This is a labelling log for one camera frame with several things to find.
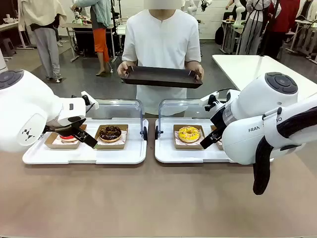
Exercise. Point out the white display tray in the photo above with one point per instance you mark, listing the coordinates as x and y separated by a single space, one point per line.
188 155
111 155

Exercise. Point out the person's left forearm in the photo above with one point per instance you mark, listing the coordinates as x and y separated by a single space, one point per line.
193 62

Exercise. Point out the clear plastic display lid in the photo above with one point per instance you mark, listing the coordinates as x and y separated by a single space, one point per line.
180 109
119 109

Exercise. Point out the bystander in orange skirt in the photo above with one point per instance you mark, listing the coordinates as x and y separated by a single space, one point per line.
100 42

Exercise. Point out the person torso in white shirt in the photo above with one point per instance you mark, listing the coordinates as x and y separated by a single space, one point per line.
161 42

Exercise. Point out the bystander in beige jacket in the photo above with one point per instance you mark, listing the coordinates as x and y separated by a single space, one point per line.
47 37

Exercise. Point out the dark brown serving tray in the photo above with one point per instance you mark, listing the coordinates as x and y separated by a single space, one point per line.
161 78

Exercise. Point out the grey plastic stool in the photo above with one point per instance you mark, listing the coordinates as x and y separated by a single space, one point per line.
8 47

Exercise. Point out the white side table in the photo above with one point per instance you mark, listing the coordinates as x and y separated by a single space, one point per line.
245 67

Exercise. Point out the red glazed donut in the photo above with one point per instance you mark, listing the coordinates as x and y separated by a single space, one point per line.
67 138

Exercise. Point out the black slanted pole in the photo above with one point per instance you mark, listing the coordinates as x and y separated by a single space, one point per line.
270 27

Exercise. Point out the cardboard box of yellow donut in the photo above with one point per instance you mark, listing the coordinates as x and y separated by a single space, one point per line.
189 146

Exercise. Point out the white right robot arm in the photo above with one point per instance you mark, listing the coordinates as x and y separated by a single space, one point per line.
257 119

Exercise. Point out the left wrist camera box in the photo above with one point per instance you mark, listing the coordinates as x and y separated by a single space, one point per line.
90 101

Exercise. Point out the bystander in black apron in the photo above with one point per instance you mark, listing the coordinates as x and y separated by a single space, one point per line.
252 27

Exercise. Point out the cardboard box of red donut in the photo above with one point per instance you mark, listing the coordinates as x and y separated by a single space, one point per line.
59 145

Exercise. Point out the person's right forearm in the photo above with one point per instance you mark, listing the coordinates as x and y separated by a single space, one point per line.
130 62

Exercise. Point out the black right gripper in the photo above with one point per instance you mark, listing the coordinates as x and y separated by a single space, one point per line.
220 119

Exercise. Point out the cardboard box of chocolate donut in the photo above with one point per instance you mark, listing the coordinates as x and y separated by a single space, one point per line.
109 145

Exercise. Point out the person's right hand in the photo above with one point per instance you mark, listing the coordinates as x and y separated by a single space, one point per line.
122 69

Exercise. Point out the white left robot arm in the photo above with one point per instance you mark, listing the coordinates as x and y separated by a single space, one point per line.
24 109

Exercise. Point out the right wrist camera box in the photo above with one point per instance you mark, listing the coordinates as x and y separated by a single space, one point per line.
210 99

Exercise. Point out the yellow sprinkled donut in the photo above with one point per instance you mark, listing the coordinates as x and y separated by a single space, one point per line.
189 134

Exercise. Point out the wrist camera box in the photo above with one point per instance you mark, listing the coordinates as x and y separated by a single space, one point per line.
90 101
210 99

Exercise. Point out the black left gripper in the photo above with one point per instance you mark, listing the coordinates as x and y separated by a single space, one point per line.
74 124

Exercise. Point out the person's left hand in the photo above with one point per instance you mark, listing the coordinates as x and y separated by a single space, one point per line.
199 70

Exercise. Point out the chocolate sprinkled donut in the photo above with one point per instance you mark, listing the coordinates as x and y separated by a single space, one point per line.
110 133

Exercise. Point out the bystander in red shirt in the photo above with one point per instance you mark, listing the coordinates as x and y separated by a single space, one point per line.
284 22

